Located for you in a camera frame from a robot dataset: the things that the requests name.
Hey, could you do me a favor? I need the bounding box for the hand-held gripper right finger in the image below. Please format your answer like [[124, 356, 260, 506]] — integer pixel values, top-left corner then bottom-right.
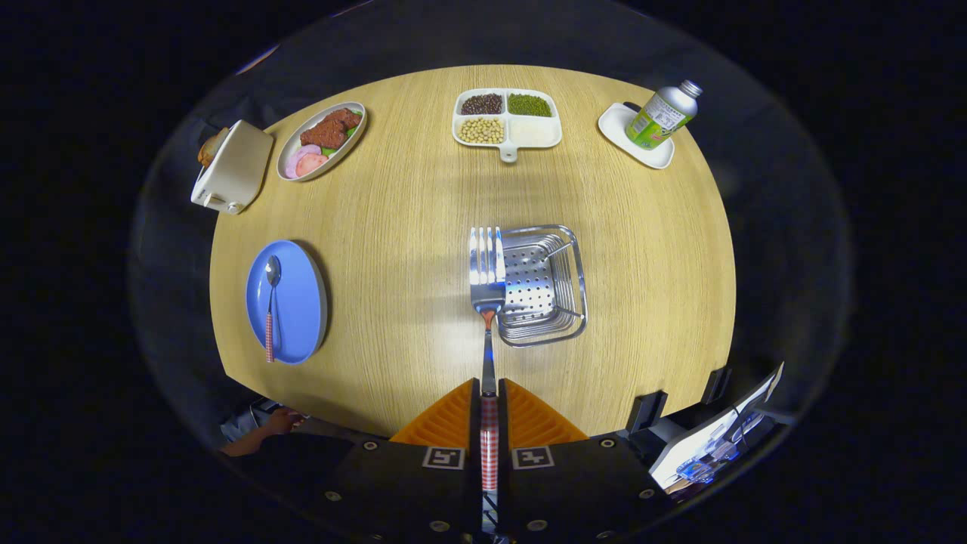
[[497, 378, 673, 541]]

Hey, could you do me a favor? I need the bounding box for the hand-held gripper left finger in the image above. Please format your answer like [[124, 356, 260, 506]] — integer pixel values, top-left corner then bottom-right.
[[314, 378, 484, 541]]

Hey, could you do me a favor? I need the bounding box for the fork with red checked handle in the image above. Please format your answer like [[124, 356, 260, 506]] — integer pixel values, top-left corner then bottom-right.
[[468, 226, 508, 534]]

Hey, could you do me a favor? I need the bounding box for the spoon with red checked handle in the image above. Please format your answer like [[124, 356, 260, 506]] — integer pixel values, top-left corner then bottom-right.
[[264, 255, 283, 363]]

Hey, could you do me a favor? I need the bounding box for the metal cutlery basket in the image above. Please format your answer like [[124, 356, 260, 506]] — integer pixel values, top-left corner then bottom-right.
[[495, 224, 589, 348]]

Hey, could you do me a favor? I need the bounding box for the blue plate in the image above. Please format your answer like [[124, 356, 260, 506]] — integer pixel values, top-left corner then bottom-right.
[[246, 240, 329, 366]]

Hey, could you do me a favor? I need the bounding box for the white divided dish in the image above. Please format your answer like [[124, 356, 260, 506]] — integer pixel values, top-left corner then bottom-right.
[[452, 88, 564, 164]]

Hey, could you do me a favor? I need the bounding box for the pile of white rice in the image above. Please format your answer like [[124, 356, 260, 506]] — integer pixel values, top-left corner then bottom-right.
[[511, 119, 558, 146]]

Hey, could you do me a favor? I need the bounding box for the pile of yellow soybeans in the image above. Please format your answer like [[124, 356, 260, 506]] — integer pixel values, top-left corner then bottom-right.
[[458, 117, 505, 144]]

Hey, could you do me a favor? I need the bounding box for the green lettuce leaf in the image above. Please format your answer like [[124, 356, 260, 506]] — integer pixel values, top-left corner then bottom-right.
[[321, 113, 362, 157]]

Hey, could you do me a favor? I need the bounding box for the pile of green beans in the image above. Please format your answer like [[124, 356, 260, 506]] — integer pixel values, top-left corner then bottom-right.
[[508, 93, 553, 118]]

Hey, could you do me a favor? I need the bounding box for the small white saucer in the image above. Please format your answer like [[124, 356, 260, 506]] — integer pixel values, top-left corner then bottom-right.
[[598, 102, 675, 170]]

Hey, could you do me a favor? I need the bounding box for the oval white food plate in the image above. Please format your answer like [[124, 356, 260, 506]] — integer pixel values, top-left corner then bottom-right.
[[277, 101, 368, 182]]

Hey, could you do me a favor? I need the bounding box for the brown meat slice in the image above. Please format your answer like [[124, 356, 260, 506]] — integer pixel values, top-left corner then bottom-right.
[[300, 108, 362, 150]]

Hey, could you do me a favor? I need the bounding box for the green label bottle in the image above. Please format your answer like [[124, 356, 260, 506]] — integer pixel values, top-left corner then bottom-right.
[[626, 79, 704, 150]]

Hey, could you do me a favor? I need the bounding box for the white toaster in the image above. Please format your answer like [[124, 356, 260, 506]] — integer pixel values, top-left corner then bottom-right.
[[190, 119, 274, 215]]

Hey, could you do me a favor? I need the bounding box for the toasted bread slice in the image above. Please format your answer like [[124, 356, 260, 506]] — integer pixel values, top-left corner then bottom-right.
[[198, 127, 230, 168]]

